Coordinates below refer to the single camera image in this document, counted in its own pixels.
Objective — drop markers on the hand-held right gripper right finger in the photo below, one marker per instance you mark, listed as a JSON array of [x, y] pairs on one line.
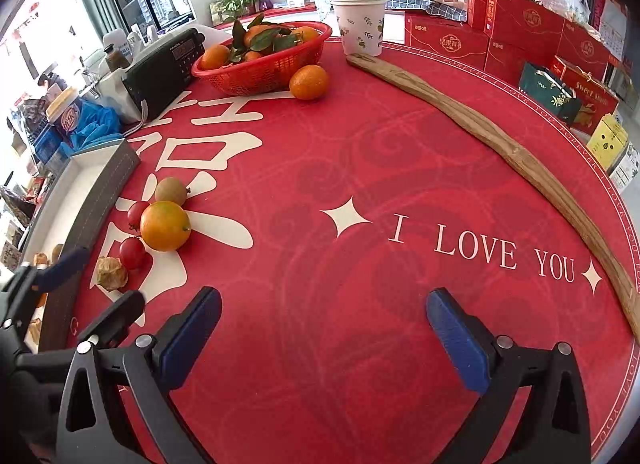
[[457, 344]]

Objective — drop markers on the smooth orange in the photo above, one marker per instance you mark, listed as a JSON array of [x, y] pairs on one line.
[[165, 226]]

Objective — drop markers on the grey cardboard tray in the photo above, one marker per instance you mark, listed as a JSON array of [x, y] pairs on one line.
[[95, 204]]

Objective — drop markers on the narrow red gift box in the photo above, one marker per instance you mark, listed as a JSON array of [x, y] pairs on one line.
[[477, 4]]

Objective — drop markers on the orange tangerine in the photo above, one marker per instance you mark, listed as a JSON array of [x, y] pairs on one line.
[[310, 83]]

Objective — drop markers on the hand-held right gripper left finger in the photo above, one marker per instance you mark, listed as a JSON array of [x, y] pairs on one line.
[[192, 339]]

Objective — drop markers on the red plastic mesh basket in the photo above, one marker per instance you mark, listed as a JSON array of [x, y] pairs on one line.
[[260, 77]]

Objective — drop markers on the yellow carton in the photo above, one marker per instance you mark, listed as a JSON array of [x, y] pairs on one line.
[[607, 142]]

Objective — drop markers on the green potted plant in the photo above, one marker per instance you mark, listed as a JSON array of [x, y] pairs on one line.
[[245, 2]]

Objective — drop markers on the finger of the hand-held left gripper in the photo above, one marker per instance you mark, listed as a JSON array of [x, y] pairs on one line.
[[122, 314], [62, 269]]

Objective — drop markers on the red cherry tomato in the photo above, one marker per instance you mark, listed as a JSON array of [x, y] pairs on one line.
[[132, 253], [136, 214]]

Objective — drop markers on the leaf print paper cup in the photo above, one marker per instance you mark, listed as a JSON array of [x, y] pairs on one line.
[[357, 24]]

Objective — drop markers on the wall calendar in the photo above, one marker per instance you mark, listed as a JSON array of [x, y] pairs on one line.
[[612, 27]]

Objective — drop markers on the pile of leafy mandarins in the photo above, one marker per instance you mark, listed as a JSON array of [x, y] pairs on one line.
[[215, 57]]

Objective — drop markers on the dark green gift bag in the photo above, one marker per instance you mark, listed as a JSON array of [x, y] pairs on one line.
[[545, 92]]

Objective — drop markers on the blue plastic crate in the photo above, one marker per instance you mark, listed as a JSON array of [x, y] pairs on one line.
[[50, 147]]

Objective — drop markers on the black portable radio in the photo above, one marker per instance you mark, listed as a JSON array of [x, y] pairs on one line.
[[165, 69]]

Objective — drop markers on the brown glass bottle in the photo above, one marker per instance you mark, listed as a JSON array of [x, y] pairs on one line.
[[116, 58]]

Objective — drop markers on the red printed table mat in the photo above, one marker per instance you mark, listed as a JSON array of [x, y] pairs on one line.
[[350, 319]]

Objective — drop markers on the long wooden back scratcher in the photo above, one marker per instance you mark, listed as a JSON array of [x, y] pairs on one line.
[[500, 144]]

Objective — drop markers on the small white carton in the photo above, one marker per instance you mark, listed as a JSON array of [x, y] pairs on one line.
[[627, 169]]

